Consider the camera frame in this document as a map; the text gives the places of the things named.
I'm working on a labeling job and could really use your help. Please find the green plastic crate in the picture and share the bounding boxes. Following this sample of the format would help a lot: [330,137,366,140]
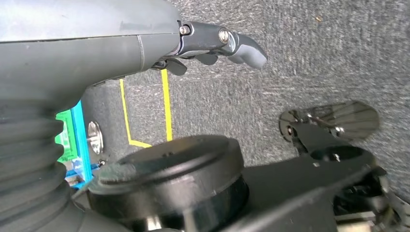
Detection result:
[54,110,79,163]

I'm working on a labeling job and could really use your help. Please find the silver round bolt head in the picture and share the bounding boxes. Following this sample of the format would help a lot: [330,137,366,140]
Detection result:
[87,121,104,155]

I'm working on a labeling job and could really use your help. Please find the grey ribbed robot foot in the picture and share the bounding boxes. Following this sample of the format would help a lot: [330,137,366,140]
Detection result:
[278,101,381,144]
[381,179,410,232]

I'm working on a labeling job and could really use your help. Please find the blue metal shelf rack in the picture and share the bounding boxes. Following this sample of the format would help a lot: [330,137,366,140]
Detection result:
[65,101,107,190]

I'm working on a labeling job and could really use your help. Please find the black robot waist housing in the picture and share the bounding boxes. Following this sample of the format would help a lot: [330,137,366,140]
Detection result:
[86,135,250,232]

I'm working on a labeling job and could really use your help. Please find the black robot leg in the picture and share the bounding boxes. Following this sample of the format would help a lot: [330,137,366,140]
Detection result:
[221,123,388,232]

